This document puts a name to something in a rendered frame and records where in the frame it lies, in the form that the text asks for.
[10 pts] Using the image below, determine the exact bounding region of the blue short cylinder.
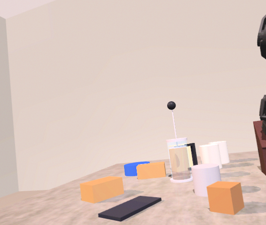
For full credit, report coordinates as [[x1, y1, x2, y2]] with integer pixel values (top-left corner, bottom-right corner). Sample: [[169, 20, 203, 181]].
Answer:
[[124, 162, 150, 176]]

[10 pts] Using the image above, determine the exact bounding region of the glass french press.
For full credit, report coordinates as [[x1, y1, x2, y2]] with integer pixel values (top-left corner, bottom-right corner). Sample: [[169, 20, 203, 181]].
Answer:
[[166, 101, 198, 183]]

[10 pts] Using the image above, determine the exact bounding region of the dark grey flat bar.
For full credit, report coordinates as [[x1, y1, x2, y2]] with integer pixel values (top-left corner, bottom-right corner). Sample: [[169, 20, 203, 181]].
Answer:
[[98, 196, 162, 222]]

